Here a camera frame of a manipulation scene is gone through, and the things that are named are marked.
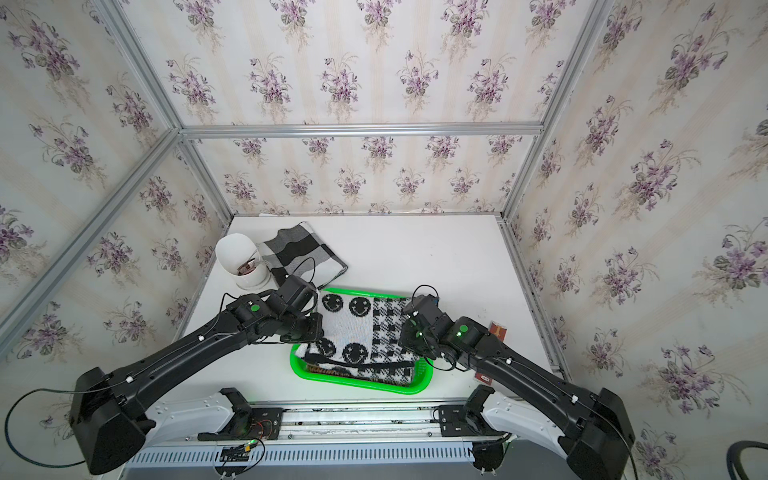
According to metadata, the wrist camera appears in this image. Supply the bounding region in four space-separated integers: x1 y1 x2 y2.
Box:
277 275 318 314
402 294 442 323

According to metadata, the small circuit board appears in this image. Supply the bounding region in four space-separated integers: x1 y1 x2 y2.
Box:
219 444 251 463

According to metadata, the right red snack packet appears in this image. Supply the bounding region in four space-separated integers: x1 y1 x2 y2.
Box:
474 321 508 386

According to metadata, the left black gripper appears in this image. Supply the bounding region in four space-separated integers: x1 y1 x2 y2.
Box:
276 311 329 345

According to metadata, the green plastic basket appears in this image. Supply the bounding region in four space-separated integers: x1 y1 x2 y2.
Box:
289 286 434 396

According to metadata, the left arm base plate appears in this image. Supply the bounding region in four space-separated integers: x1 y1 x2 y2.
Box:
197 408 284 442

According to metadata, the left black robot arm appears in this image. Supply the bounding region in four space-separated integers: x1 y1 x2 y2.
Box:
69 290 321 475

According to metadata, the aluminium frame rail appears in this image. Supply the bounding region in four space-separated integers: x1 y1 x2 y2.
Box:
119 400 607 448

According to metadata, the black chair part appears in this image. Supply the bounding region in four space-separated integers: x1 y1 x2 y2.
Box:
725 440 768 480

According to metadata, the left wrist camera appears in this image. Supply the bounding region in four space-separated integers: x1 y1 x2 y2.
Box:
277 275 318 314

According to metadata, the grey black checked scarf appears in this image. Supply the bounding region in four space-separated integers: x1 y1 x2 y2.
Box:
256 222 348 289

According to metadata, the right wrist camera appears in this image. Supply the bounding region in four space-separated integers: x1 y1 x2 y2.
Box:
402 294 442 323

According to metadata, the white tipped cup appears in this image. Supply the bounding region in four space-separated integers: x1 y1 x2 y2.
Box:
215 233 270 291

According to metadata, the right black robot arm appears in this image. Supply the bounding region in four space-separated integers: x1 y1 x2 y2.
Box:
400 310 635 479

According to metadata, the white smiley houndstooth scarf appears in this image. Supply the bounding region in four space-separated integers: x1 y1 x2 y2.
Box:
295 290 424 386

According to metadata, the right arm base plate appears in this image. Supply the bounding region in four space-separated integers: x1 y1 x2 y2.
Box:
432 404 509 438

